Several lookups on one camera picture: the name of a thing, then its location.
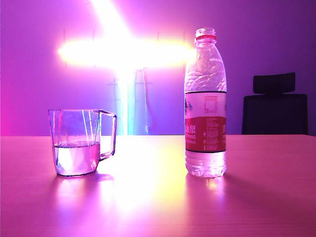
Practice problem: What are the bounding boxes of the clear red-label water bottle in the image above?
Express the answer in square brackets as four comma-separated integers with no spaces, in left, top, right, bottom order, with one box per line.
[184,28,228,178]

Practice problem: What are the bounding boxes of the clear angular plastic mug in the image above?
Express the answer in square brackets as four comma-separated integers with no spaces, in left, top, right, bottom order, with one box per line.
[48,108,118,178]

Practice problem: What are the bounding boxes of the horizontal glowing light bar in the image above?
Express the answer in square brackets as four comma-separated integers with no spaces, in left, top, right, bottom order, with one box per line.
[57,39,196,68]

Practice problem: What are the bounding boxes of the diagonal glowing light strip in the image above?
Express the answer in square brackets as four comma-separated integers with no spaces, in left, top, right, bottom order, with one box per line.
[89,0,135,41]

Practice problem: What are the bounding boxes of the black office chair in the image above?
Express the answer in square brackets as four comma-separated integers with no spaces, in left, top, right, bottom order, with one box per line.
[241,72,309,135]

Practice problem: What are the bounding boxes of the thin white hanging cable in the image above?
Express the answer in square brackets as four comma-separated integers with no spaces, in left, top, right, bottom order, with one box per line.
[140,67,151,135]

